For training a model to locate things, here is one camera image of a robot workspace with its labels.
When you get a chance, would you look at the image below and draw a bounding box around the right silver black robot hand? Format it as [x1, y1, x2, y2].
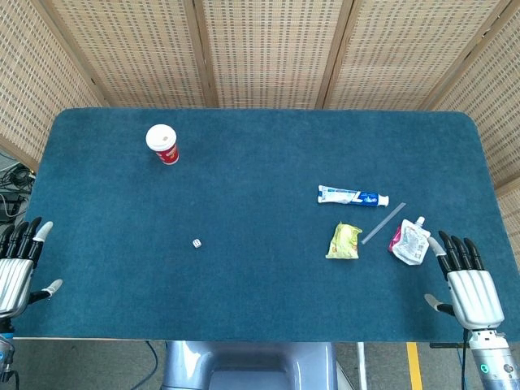
[424, 230, 505, 331]

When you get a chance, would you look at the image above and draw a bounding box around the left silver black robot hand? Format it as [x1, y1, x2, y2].
[0, 216, 63, 319]

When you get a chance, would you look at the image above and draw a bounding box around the white pink spout pouch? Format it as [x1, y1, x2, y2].
[388, 215, 431, 267]

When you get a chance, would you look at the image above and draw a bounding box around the clear plastic straw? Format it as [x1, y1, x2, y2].
[361, 201, 407, 246]

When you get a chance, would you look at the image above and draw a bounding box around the white table leg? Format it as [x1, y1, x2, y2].
[356, 341, 369, 390]

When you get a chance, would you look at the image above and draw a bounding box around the yellow green snack packet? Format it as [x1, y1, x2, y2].
[325, 220, 363, 260]

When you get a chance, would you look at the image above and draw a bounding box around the white blue toothpaste tube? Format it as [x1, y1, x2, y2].
[317, 184, 391, 207]

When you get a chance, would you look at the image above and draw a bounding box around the red paper cup white lid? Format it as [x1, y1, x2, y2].
[145, 123, 180, 166]

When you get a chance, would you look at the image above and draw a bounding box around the blue table mat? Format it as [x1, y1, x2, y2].
[8, 107, 514, 343]

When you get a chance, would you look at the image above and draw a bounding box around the grey blue robot torso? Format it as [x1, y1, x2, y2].
[160, 340, 340, 390]

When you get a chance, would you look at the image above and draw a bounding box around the woven bamboo folding screen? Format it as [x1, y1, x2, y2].
[0, 0, 520, 269]

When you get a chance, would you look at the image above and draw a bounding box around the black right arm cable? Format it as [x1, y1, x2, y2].
[460, 328, 470, 390]

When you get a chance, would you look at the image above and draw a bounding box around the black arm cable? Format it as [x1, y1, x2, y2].
[460, 328, 470, 390]
[0, 367, 20, 390]

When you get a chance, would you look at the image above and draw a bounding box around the black cable bundle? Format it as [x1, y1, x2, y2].
[0, 150, 37, 223]

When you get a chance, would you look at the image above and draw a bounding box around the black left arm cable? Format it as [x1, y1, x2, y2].
[0, 367, 20, 390]

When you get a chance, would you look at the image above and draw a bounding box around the blue cable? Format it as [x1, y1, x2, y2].
[140, 340, 160, 390]

